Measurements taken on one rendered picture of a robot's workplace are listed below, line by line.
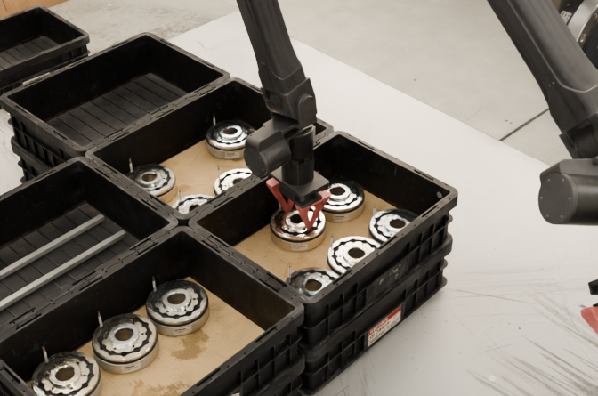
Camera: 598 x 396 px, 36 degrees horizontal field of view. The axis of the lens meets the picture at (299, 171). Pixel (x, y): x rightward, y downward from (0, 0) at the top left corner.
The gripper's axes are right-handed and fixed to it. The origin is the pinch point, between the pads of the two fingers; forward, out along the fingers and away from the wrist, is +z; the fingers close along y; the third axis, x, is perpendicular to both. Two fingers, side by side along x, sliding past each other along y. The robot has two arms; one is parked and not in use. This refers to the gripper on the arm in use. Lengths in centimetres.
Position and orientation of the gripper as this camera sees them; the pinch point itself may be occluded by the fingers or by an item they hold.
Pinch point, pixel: (298, 215)
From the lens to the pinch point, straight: 170.7
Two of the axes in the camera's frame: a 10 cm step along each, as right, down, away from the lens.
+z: 0.2, 8.0, 6.0
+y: 6.3, 4.5, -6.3
